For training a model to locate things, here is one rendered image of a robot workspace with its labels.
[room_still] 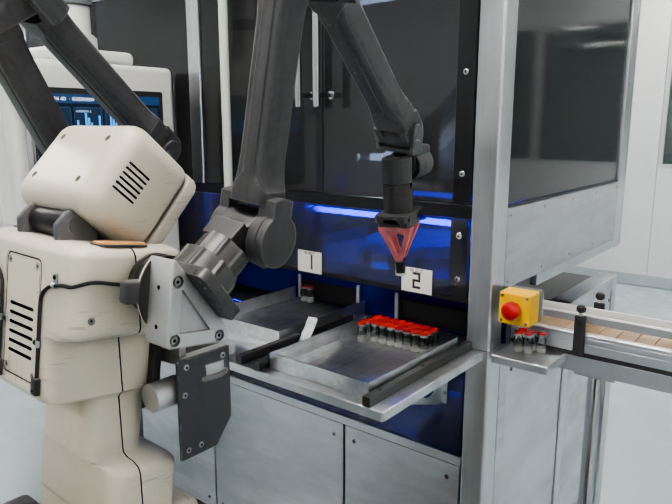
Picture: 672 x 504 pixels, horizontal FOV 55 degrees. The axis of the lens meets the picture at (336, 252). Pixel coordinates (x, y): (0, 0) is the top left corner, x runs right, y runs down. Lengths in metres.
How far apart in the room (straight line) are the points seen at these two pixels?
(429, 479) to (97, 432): 0.95
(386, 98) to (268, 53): 0.30
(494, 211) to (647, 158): 4.66
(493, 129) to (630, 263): 4.82
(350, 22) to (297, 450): 1.33
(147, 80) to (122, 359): 1.14
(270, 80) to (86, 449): 0.59
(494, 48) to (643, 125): 4.67
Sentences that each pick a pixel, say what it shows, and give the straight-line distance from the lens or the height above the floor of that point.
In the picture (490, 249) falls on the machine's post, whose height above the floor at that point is 1.12.
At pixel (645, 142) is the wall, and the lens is 6.06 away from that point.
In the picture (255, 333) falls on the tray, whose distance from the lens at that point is 1.57.
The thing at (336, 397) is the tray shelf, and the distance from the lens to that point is 1.25.
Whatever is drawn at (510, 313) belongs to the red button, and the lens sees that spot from 1.42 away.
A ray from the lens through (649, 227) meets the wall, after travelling 6.10.
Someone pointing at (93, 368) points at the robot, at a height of 1.05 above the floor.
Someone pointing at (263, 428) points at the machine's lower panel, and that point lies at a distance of 2.07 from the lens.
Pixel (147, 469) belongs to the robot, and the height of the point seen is 0.89.
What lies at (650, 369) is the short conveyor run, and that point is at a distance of 1.52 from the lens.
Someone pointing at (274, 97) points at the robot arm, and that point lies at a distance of 0.88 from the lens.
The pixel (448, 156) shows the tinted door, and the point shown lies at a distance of 1.49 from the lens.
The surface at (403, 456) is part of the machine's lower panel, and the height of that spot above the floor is 0.55.
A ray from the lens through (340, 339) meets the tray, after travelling 1.56.
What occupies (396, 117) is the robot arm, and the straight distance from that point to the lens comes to 1.15.
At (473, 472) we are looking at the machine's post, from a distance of 1.65.
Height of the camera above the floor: 1.39
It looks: 11 degrees down
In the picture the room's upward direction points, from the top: straight up
